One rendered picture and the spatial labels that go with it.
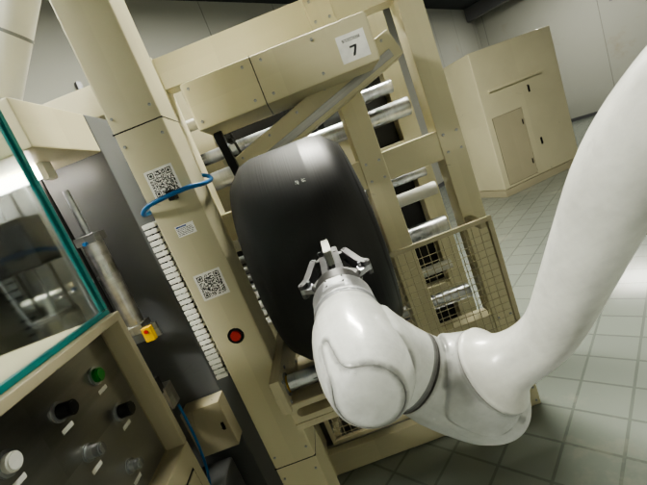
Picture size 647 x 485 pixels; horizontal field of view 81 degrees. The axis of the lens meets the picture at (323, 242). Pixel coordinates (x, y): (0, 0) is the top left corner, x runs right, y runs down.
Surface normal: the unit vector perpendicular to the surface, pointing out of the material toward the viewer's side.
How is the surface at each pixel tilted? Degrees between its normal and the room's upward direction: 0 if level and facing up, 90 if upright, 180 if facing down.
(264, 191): 46
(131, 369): 90
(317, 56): 90
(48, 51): 90
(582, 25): 90
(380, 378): 80
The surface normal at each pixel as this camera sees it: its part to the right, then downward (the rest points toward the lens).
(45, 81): 0.69, -0.11
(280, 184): -0.22, -0.49
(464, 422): -0.12, 0.52
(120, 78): 0.04, 0.20
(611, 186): -0.66, 0.53
